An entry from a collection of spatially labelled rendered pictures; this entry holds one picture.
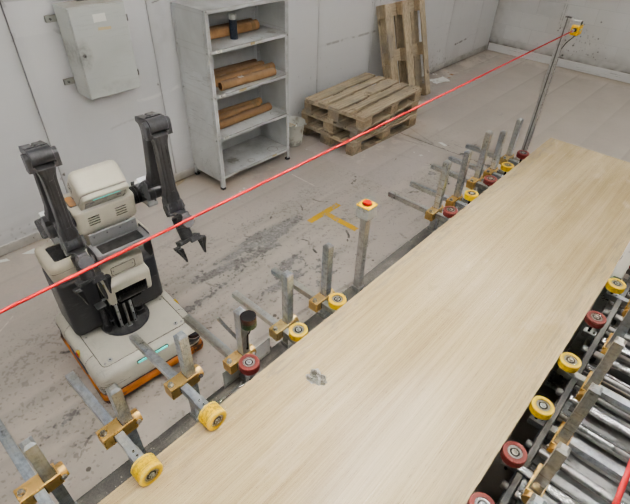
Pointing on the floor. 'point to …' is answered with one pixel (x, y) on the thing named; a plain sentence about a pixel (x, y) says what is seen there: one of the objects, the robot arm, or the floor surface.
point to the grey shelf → (200, 100)
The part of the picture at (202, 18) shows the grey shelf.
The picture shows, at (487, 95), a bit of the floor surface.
